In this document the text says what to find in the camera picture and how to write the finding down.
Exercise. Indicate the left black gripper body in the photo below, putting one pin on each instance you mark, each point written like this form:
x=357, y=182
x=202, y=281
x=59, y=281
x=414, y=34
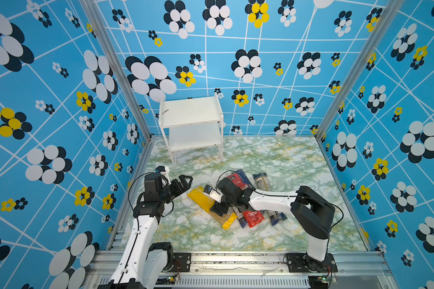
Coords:
x=169, y=191

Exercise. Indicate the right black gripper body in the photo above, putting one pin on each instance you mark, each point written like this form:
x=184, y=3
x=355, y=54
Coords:
x=222, y=207

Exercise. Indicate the yellow spaghetti bag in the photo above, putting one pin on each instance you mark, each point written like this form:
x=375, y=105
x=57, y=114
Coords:
x=206, y=203

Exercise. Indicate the red spaghetti bag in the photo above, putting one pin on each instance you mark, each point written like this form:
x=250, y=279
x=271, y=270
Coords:
x=253, y=217

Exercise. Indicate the clear noodle bag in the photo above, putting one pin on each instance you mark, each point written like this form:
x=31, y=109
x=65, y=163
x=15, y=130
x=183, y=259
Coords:
x=241, y=219
x=262, y=183

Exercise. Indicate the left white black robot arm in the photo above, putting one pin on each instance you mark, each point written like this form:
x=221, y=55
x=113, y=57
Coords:
x=143, y=261

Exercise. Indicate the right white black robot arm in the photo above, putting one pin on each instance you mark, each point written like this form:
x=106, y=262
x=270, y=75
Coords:
x=313, y=212

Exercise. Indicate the white two-tier metal shelf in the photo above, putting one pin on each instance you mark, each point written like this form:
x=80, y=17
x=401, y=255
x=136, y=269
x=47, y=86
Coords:
x=189, y=124

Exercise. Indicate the dark blue spaghetti bag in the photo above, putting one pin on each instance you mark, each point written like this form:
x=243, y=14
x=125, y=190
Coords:
x=242, y=180

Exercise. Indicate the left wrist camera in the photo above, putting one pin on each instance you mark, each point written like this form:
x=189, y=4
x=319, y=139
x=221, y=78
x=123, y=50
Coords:
x=164, y=170

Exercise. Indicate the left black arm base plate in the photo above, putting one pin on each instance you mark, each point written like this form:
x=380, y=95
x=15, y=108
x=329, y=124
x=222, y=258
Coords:
x=181, y=262

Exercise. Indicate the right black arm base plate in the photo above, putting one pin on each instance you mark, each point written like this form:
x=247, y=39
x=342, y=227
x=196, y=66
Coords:
x=302, y=263

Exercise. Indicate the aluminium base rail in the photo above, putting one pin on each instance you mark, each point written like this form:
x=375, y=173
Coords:
x=266, y=270

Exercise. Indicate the left aluminium corner post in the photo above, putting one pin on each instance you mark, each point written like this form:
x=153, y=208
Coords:
x=95, y=20

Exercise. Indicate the aluminium corner post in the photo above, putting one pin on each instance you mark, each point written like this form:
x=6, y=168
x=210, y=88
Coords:
x=371, y=44
x=95, y=20

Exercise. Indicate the right aluminium corner post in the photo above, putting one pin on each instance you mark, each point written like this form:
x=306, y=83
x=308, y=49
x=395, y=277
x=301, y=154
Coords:
x=371, y=44

